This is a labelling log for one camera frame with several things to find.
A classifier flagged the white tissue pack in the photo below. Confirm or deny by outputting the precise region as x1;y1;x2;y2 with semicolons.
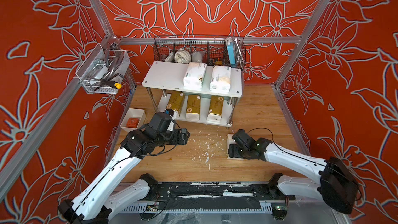
226;133;243;161
209;65;231;93
183;62;207;89

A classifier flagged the white cloth roll in basket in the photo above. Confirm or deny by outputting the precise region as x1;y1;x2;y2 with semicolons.
174;48;192;64

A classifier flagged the white tissue pack front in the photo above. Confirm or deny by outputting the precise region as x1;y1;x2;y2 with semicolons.
209;65;231;93

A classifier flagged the white square tray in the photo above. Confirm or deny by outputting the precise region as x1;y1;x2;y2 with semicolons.
120;108;146;132

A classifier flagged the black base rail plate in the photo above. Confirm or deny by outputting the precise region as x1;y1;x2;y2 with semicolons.
129;181;296;211

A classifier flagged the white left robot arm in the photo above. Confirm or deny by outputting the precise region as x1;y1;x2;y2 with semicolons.
58;128;190;224

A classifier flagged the black wire basket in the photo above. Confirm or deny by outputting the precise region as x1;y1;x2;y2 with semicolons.
153;35;246;70

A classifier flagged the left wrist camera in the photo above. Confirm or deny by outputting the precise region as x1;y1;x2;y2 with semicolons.
149;108;176;140

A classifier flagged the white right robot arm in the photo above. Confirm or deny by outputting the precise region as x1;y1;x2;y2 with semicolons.
228;129;360;214

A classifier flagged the gold tissue pack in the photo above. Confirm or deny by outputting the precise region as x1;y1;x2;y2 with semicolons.
166;91;185;117
207;95;224;122
186;94;201;121

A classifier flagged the clear plastic wall bin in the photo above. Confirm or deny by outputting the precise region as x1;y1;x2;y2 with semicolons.
76;44;135;94

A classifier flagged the white two-tier shelf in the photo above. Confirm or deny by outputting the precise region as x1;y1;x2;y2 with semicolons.
142;61;244;128

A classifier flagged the red square block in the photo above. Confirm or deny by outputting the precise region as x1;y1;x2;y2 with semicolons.
125;118;140;129

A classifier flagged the yellow handled tool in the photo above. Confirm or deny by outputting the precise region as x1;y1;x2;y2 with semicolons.
101;80;122;89

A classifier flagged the light blue box in basket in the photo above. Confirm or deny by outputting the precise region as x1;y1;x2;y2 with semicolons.
226;37;236;67

